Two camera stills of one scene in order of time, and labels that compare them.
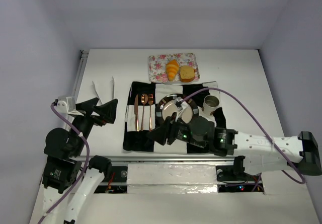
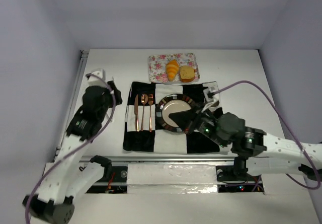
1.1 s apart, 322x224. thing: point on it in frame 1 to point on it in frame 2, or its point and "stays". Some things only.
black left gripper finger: [107, 110] to [117, 93]
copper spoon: [144, 99] stays
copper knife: [136, 112] stays
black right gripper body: [171, 132] to [195, 120]
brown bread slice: [187, 73] stays
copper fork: [150, 101] stays
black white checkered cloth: [141, 115] stays
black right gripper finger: [161, 134] to [184, 119]
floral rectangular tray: [157, 64] stays
